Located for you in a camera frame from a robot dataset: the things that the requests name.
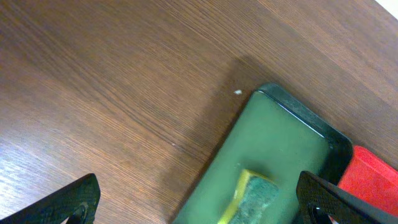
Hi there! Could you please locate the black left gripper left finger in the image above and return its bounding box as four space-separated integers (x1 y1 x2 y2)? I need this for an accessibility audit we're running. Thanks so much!
1 173 101 224

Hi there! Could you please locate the red plastic tray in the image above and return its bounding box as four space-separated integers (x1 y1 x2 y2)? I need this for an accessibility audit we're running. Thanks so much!
338 146 397 224

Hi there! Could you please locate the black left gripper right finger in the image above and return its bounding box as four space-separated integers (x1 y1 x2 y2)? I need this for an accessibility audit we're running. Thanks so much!
296 171 397 224

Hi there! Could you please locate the black tray with green water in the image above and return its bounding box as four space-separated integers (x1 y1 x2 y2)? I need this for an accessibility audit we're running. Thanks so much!
174 83 353 223

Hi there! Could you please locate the yellow green scrub sponge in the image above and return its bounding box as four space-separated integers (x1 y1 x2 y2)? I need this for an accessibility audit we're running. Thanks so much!
218 169 279 224

